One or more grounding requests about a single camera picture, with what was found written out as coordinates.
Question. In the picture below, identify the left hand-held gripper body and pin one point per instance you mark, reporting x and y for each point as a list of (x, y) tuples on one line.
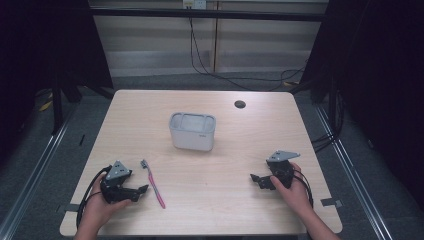
[(111, 191)]

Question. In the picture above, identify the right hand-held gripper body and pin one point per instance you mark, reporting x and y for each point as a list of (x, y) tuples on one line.
[(283, 171)]

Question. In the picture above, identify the pink toothbrush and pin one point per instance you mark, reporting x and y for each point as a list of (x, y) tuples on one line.
[(154, 185)]

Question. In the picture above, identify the white plastic container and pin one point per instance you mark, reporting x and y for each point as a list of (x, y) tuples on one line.
[(192, 136)]

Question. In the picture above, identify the person's left hand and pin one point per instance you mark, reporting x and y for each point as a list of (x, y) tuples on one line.
[(95, 206)]

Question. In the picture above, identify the person's right hand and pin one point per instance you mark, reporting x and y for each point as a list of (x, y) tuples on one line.
[(296, 196)]

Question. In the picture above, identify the grey tape strip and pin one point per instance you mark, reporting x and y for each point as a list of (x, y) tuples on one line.
[(331, 202), (70, 208)]

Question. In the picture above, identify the black metal stand leg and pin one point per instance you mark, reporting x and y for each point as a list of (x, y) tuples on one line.
[(57, 110)]

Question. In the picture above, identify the yellow floor object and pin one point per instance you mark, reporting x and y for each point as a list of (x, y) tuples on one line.
[(46, 105)]

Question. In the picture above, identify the black curtain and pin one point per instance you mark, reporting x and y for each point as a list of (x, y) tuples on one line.
[(376, 83), (43, 50)]

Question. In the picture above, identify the metal floor rail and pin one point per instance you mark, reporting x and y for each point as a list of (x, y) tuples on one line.
[(353, 173), (31, 176)]

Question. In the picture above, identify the black horizontal frame bar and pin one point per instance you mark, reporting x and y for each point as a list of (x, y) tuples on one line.
[(206, 14)]

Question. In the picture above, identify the white wall power socket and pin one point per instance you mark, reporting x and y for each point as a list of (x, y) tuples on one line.
[(195, 3)]

